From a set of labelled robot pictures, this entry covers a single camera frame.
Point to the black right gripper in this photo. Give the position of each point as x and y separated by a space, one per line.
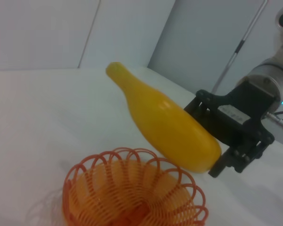
250 99

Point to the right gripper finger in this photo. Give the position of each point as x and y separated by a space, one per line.
218 168

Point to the yellow toy banana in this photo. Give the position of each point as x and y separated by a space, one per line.
169 127

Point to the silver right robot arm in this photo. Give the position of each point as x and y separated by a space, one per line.
273 75

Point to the thin metal pole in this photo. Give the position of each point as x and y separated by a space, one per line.
240 42

